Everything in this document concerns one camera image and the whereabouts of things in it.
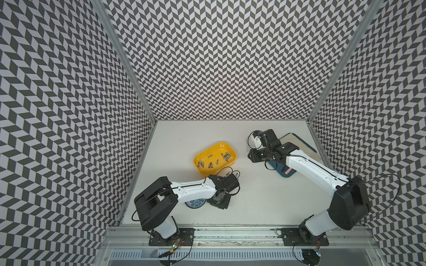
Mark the blue white ceramic bowl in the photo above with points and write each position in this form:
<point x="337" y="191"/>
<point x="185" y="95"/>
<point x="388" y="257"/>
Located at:
<point x="196" y="203"/>

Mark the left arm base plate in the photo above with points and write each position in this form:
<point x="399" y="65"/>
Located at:
<point x="185" y="235"/>

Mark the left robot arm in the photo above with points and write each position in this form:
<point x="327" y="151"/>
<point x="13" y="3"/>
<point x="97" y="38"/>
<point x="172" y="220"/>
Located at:
<point x="155" y="204"/>

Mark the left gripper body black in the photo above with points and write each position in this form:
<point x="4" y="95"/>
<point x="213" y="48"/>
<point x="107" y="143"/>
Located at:
<point x="222" y="203"/>

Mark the teal tray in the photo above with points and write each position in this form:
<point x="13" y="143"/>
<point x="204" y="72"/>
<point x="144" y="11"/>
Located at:
<point x="304" y="146"/>

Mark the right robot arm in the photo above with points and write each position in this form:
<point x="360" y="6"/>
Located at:
<point x="349" y="197"/>

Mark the aluminium front rail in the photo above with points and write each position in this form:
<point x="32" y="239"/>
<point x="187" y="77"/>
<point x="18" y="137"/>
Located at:
<point x="131" y="236"/>

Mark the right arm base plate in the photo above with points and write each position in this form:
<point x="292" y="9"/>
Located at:
<point x="300" y="237"/>

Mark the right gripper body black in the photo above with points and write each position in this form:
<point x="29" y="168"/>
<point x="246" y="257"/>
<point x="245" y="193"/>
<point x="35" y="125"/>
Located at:
<point x="262" y="154"/>

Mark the yellow plastic storage box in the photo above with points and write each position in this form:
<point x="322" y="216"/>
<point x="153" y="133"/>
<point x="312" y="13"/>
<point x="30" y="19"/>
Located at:
<point x="218" y="152"/>

